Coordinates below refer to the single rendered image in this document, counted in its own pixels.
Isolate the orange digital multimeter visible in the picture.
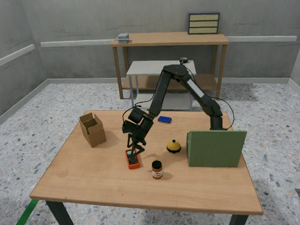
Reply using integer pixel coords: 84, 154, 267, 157
125, 149, 140, 170

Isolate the brown cardboard box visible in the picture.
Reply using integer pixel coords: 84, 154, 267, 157
79, 114, 106, 148

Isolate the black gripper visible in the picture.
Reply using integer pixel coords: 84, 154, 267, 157
127, 130, 148, 158

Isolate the small spice jar with black lid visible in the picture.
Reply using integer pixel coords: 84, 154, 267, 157
152, 160, 162, 180

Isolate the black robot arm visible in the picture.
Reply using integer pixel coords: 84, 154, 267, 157
122, 64, 227, 140

